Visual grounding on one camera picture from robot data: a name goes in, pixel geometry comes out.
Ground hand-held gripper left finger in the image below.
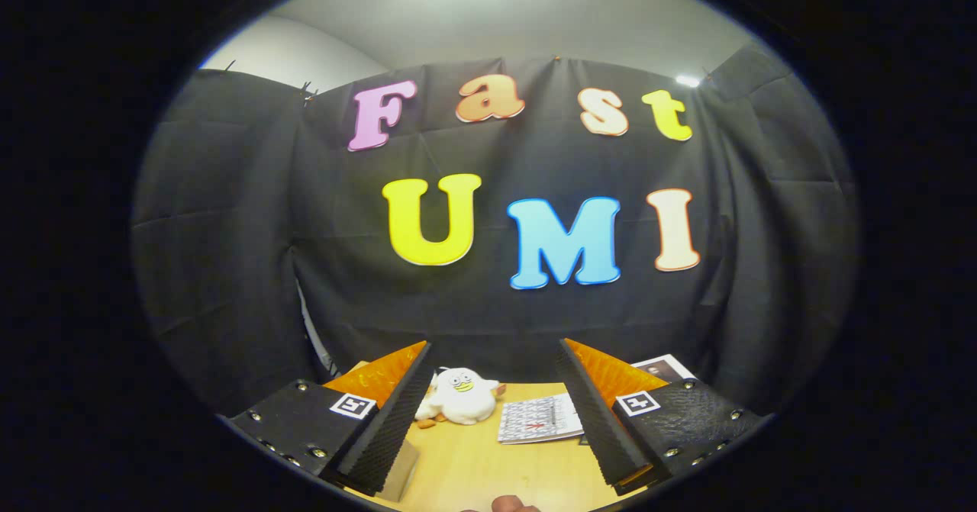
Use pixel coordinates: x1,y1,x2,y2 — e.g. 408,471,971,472
218,340,434,498

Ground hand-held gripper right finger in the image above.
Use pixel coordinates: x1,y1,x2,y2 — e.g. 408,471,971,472
555,337,768,498

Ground beige fabric storage box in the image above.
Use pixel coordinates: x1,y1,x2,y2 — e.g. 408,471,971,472
378,440,421,504

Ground grey patterned white book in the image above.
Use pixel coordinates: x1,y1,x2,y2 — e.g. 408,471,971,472
498,394,585,446

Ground white duck plush toy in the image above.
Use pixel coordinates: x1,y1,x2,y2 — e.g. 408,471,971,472
431,367,508,427

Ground white book with dark picture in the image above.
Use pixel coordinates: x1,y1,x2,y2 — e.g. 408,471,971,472
632,354,697,383

